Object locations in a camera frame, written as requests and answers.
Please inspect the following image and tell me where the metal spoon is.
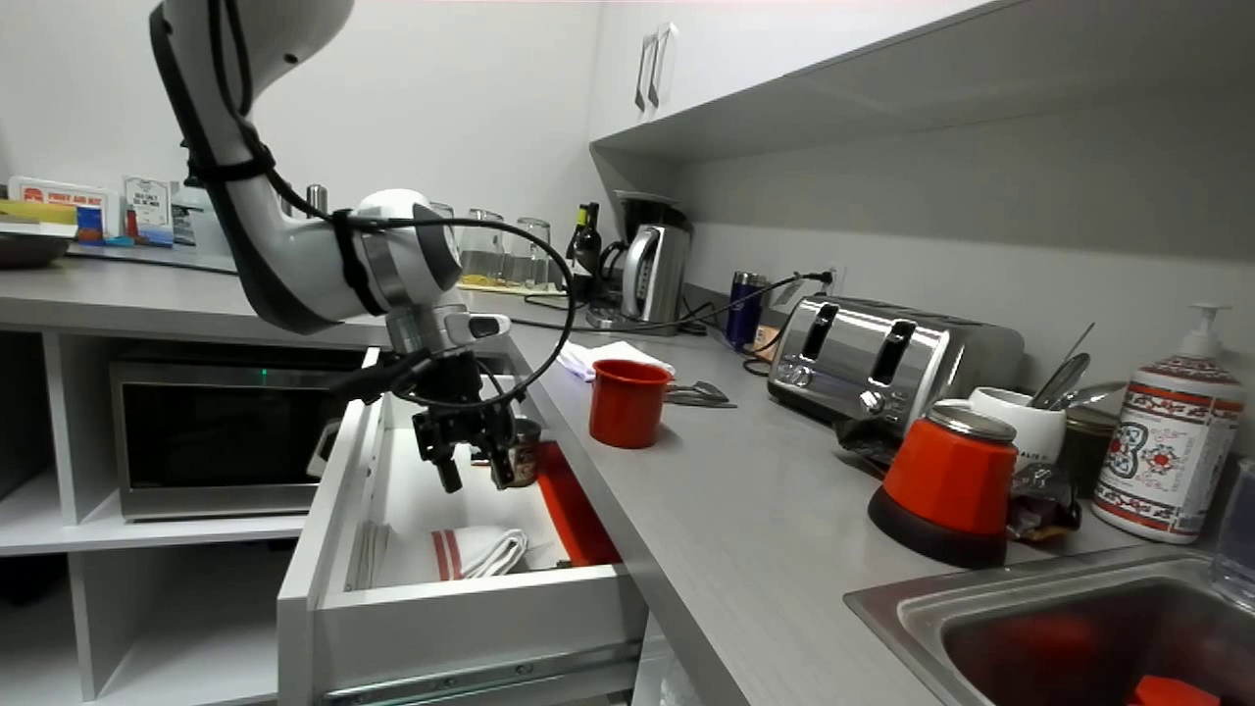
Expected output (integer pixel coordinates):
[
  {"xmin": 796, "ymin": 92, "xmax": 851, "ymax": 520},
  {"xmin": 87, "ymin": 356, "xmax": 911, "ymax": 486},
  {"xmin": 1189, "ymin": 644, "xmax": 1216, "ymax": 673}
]
[{"xmin": 1028, "ymin": 321, "xmax": 1098, "ymax": 411}]

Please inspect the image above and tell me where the red plastic cup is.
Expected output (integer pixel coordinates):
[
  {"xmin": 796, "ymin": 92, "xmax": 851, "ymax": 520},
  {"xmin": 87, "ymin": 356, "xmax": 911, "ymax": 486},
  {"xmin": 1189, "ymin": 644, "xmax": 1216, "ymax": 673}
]
[{"xmin": 586, "ymin": 356, "xmax": 680, "ymax": 452}]

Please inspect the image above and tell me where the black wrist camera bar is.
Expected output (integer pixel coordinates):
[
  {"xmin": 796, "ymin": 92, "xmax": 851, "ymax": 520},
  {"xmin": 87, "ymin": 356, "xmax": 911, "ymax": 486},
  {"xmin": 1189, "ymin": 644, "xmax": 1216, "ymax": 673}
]
[{"xmin": 341, "ymin": 353, "xmax": 434, "ymax": 409}]

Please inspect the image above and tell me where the white open shelf unit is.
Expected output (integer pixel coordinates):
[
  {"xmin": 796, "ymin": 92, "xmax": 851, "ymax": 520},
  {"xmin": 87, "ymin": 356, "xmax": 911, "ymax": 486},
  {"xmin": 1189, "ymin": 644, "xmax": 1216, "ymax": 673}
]
[{"xmin": 0, "ymin": 324, "xmax": 383, "ymax": 706}]

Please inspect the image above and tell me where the stainless steel sink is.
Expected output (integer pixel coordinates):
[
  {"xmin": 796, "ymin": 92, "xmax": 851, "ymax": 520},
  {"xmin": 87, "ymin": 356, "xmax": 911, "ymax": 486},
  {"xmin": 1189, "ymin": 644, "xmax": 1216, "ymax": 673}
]
[{"xmin": 838, "ymin": 545, "xmax": 1255, "ymax": 706}]

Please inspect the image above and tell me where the stainless steel black microwave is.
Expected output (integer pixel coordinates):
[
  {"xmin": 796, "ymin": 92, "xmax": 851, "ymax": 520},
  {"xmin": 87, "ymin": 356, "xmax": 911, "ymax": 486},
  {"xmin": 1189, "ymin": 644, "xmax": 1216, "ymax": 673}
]
[{"xmin": 105, "ymin": 356, "xmax": 364, "ymax": 525}]

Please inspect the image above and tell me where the dark glass bottle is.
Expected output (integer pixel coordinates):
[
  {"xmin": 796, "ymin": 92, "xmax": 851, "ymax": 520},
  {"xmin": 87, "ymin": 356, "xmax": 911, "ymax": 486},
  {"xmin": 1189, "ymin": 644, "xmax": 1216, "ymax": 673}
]
[{"xmin": 562, "ymin": 196, "xmax": 607, "ymax": 307}]

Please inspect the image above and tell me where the colourful cardboard box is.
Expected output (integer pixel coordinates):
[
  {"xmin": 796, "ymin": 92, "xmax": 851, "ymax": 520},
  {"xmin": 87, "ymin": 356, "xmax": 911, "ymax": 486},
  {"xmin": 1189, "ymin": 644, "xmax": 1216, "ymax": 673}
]
[{"xmin": 0, "ymin": 173, "xmax": 118, "ymax": 251}]

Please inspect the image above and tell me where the grey wall cabinet carcass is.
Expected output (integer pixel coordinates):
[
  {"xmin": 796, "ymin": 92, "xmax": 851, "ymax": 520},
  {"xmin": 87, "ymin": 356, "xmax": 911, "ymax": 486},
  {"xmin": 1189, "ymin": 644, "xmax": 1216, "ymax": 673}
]
[{"xmin": 586, "ymin": 0, "xmax": 1255, "ymax": 266}]

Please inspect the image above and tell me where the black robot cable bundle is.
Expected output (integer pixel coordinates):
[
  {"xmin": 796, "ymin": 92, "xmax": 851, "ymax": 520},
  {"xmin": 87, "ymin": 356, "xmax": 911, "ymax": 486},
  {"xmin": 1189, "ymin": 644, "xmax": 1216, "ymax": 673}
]
[{"xmin": 182, "ymin": 0, "xmax": 581, "ymax": 409}]

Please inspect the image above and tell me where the dark shallow bowl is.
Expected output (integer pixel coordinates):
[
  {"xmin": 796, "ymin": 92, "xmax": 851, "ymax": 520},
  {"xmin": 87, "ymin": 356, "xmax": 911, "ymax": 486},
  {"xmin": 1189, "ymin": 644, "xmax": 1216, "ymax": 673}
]
[{"xmin": 0, "ymin": 217, "xmax": 77, "ymax": 273}]

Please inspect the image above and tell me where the white glossy cabinet door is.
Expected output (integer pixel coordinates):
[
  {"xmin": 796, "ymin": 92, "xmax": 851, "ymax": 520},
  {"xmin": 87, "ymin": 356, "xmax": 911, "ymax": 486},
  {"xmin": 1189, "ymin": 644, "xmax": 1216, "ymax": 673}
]
[
  {"xmin": 586, "ymin": 0, "xmax": 659, "ymax": 145},
  {"xmin": 649, "ymin": 0, "xmax": 789, "ymax": 126}
]

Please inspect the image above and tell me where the grey flat pad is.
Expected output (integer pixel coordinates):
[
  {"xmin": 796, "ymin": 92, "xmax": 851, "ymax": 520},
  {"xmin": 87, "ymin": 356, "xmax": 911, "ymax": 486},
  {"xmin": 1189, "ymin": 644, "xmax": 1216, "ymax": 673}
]
[{"xmin": 662, "ymin": 376, "xmax": 743, "ymax": 411}]

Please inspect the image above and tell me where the clear glass jar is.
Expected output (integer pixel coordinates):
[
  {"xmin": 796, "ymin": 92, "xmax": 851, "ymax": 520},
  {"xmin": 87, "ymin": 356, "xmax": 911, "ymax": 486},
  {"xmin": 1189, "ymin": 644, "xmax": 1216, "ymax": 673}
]
[
  {"xmin": 456, "ymin": 205, "xmax": 511, "ymax": 287},
  {"xmin": 505, "ymin": 211, "xmax": 558, "ymax": 290}
]

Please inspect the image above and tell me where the white utensil mug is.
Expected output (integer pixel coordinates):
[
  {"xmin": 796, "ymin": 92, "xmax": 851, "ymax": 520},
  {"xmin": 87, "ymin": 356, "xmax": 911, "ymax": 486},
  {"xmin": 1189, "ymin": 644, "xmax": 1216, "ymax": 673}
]
[{"xmin": 966, "ymin": 381, "xmax": 1076, "ymax": 479}]

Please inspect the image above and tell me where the plain white folded towel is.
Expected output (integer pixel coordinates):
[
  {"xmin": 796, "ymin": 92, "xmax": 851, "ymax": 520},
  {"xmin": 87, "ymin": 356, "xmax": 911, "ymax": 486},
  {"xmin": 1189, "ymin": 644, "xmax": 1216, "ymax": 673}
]
[{"xmin": 558, "ymin": 334, "xmax": 680, "ymax": 389}]

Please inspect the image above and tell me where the white kitchen drawer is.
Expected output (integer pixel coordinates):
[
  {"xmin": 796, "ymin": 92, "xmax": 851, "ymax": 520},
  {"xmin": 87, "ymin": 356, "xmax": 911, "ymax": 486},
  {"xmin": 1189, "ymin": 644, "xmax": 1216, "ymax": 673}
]
[{"xmin": 271, "ymin": 346, "xmax": 649, "ymax": 706}]

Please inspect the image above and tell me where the stainless steel four-slot toaster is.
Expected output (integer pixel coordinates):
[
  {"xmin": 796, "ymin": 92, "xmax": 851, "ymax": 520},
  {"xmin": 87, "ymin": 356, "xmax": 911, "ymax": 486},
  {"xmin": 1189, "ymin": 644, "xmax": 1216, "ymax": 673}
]
[{"xmin": 765, "ymin": 290, "xmax": 1033, "ymax": 444}]

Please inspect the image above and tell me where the small metal tin jar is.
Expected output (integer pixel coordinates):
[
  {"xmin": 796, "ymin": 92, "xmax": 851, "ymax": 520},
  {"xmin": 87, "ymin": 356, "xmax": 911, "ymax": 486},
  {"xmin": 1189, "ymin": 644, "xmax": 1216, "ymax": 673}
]
[{"xmin": 505, "ymin": 415, "xmax": 551, "ymax": 495}]

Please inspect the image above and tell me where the dark glass jar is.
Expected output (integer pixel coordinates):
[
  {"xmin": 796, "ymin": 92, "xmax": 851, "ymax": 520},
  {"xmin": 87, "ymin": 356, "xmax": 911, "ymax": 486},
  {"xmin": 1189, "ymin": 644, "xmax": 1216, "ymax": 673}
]
[{"xmin": 1055, "ymin": 394, "xmax": 1131, "ymax": 500}]

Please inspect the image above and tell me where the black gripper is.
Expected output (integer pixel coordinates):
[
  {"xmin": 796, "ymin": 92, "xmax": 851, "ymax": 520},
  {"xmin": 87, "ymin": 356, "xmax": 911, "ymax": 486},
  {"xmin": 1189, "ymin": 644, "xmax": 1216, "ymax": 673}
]
[{"xmin": 398, "ymin": 347, "xmax": 526, "ymax": 498}]

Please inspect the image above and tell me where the red patterned soap dispenser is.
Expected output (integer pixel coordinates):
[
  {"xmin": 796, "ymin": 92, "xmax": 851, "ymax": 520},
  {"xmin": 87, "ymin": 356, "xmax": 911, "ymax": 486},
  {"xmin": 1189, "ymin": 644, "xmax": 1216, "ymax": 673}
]
[{"xmin": 1092, "ymin": 300, "xmax": 1247, "ymax": 545}]

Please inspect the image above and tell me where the blue purple canister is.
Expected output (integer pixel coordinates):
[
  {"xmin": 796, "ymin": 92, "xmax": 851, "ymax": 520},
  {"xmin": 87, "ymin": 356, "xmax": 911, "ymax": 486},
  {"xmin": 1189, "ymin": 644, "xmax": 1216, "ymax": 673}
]
[{"xmin": 723, "ymin": 270, "xmax": 778, "ymax": 353}]

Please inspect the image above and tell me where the red moka pot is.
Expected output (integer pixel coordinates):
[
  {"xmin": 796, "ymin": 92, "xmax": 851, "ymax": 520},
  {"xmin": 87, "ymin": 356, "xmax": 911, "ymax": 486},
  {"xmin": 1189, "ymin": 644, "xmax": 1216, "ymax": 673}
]
[{"xmin": 863, "ymin": 398, "xmax": 1024, "ymax": 571}]

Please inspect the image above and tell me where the stainless steel electric kettle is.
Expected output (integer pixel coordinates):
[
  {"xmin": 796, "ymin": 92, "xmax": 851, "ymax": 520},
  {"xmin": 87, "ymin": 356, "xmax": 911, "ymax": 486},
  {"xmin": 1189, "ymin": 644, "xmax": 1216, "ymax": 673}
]
[{"xmin": 617, "ymin": 218, "xmax": 696, "ymax": 328}]

